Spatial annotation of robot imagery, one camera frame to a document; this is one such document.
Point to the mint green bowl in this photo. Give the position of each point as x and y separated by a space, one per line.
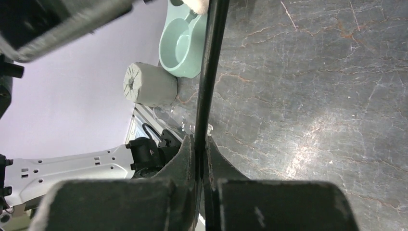
181 44

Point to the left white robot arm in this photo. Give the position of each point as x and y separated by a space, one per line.
24 181

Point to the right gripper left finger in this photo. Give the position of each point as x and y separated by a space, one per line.
180 172

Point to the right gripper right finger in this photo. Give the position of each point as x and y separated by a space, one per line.
216 167

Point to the grey toilet paper roll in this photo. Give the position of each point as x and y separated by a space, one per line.
149 85

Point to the black tent pole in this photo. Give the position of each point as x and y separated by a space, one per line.
216 20

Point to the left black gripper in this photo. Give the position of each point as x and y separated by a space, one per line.
30 29

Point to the white fluffy pillow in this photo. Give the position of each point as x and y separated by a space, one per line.
198 6

